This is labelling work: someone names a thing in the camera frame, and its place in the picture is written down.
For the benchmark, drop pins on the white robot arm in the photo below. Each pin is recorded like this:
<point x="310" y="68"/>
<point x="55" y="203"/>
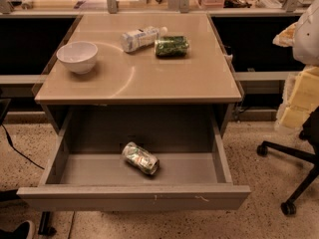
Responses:
<point x="306" y="39"/>

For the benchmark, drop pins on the black stand foot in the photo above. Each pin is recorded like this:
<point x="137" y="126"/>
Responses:
<point x="45" y="227"/>

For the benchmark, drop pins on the grey open top drawer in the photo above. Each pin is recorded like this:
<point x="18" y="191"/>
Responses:
<point x="87" y="171"/>

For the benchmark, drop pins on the green chip bag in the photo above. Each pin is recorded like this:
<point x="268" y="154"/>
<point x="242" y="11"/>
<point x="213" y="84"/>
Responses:
<point x="171" y="46"/>

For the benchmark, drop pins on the crushed 7up can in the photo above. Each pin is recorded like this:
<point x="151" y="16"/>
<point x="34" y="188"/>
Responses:
<point x="140" y="158"/>

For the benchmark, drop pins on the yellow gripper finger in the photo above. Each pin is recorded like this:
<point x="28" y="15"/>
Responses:
<point x="300" y="98"/>
<point x="286" y="37"/>

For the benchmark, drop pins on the clear plastic water bottle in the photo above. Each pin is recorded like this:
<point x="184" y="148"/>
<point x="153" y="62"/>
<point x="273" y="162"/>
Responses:
<point x="134" y="40"/>

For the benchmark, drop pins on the white ceramic bowl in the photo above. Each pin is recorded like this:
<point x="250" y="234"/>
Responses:
<point x="78" y="57"/>

